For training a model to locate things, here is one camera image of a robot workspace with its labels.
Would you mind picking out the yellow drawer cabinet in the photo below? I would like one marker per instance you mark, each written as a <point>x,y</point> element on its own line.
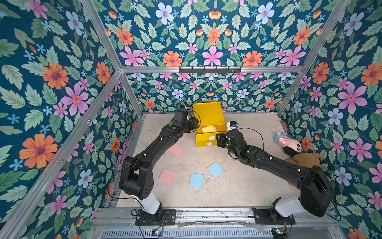
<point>209,114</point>

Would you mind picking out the pink sticky note upper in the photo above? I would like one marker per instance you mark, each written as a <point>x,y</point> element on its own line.
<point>176,150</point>

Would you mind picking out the metal hook rail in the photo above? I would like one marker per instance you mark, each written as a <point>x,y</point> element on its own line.
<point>204,70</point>

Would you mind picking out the blue sticky note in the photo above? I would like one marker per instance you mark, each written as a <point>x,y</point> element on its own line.
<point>215,170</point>
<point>196,180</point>

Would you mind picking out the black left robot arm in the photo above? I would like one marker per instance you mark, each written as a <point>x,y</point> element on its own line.
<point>136,175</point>

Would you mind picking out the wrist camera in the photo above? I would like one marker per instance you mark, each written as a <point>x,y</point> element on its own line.
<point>181,114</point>
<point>232,125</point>

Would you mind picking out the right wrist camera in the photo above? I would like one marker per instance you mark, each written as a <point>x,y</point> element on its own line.
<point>232,125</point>

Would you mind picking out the pink sticky note lower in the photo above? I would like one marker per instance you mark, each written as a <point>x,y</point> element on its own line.
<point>167,176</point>

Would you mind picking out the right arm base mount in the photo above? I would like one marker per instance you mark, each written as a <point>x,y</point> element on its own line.
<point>270,216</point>

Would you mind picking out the pink sticky note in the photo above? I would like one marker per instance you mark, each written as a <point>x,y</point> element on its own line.
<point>167,176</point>
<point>176,150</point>

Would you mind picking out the blue sticky note left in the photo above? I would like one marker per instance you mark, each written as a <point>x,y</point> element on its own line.
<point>196,180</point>

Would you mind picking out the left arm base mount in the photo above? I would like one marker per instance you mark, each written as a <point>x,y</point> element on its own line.
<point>163,217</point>

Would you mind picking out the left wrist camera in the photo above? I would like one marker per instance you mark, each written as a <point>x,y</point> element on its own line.
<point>181,114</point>

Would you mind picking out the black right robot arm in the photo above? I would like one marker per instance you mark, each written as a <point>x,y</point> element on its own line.
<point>316,192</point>

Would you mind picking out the blue sticky note right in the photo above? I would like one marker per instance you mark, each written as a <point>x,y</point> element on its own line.
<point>215,170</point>

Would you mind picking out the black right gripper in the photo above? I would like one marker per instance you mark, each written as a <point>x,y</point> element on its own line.
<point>222,140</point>

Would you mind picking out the orange patterned sticky note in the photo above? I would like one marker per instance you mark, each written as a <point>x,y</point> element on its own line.
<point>209,129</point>

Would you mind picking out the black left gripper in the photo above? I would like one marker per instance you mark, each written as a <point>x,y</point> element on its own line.
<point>193,124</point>

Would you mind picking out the pink plush doll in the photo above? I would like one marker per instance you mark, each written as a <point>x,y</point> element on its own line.
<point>290,146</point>

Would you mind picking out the brown teddy bear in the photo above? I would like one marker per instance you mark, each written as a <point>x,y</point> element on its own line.
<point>306,159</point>

